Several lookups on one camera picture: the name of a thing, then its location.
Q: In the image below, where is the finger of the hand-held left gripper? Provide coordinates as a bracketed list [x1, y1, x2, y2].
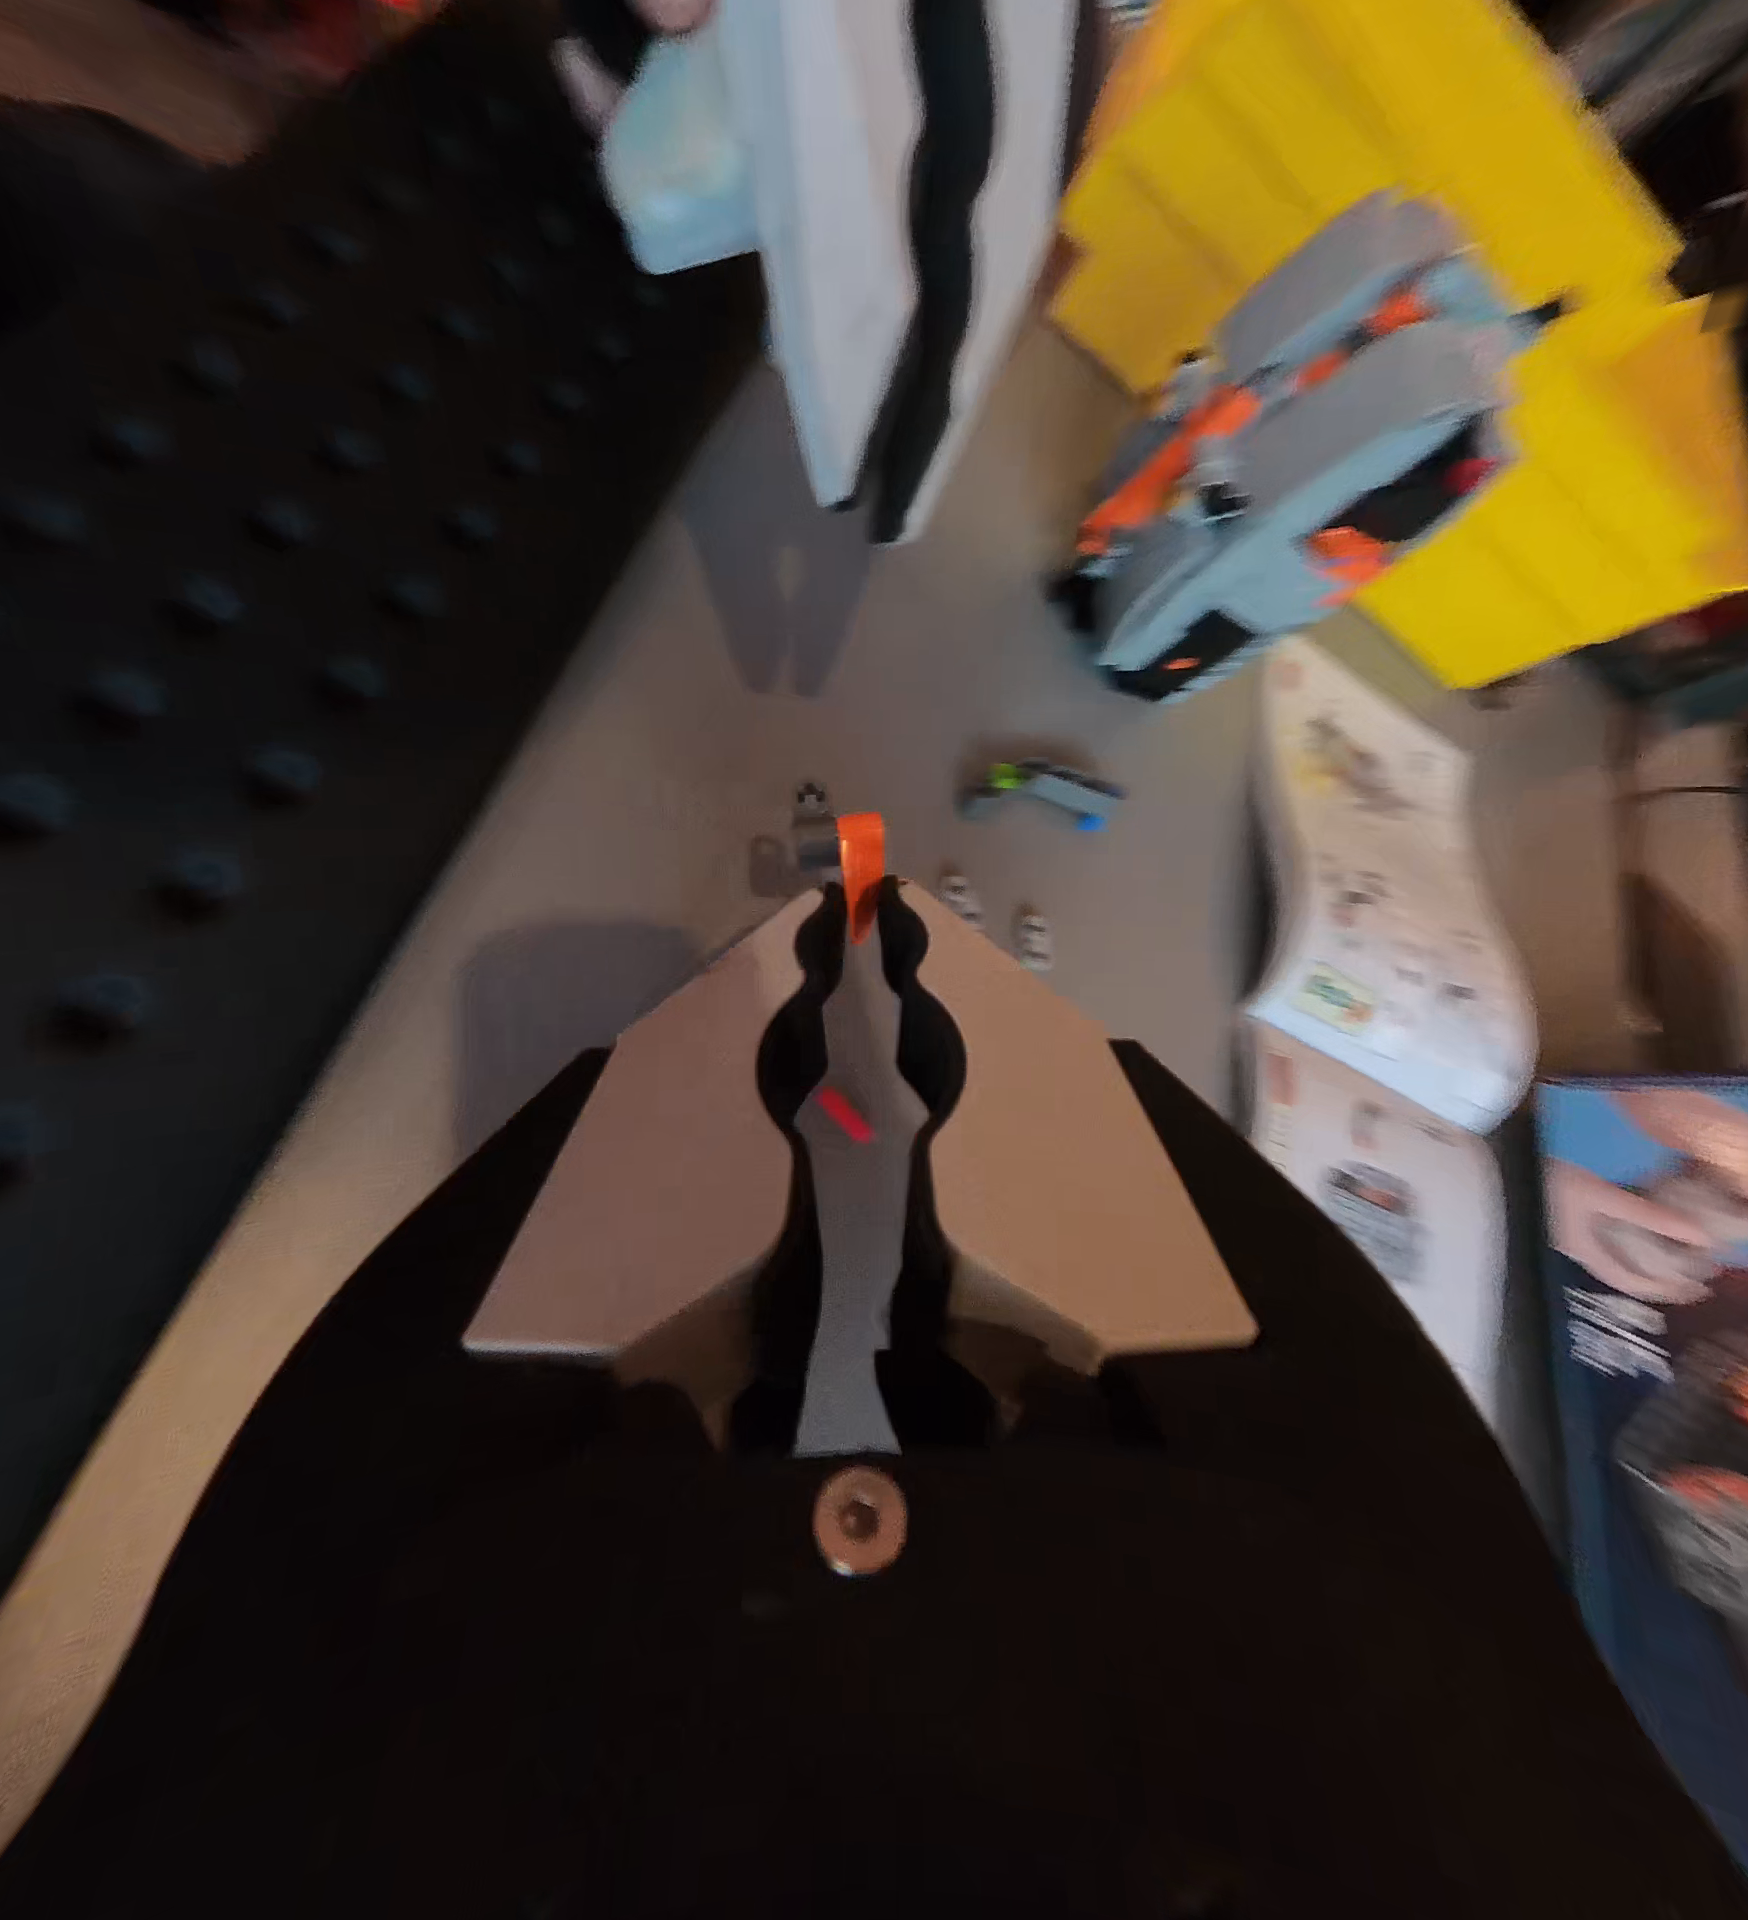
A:
[716, 0, 955, 512]
[870, 0, 1081, 548]

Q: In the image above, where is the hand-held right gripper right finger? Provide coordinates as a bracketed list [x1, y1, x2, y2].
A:
[874, 876, 1259, 1455]

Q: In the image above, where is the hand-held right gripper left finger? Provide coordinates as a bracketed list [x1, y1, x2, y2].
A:
[460, 883, 840, 1455]

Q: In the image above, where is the orange claw piece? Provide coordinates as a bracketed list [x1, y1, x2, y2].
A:
[833, 810, 895, 950]

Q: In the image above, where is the grey angled beam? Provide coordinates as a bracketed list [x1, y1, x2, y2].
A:
[958, 757, 1128, 831]

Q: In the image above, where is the grey robot model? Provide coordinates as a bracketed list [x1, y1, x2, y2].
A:
[1046, 194, 1544, 709]

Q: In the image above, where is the open instruction booklet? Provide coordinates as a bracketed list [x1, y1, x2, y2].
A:
[1240, 636, 1546, 1428]

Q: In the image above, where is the robot kit box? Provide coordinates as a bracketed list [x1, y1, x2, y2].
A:
[1535, 1073, 1748, 1920]

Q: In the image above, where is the yellow storage bin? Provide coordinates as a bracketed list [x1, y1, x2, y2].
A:
[1046, 0, 1748, 692]

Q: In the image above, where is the black perforated panel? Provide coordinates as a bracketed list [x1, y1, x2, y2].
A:
[0, 0, 765, 1729]

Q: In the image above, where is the dark monitor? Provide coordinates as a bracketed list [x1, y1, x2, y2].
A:
[1578, 593, 1748, 709]

